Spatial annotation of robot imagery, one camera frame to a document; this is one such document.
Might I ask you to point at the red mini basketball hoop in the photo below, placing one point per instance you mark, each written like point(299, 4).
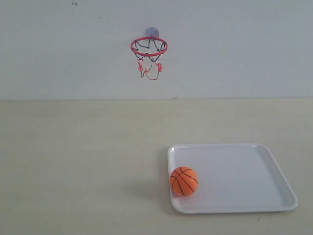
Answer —
point(148, 52)

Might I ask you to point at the clear suction cup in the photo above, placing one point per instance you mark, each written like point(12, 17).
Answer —
point(152, 32)

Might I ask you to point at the white rectangular plastic tray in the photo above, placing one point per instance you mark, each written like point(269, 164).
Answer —
point(233, 178)

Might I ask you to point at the small orange toy basketball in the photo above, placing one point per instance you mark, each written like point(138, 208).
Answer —
point(183, 181)

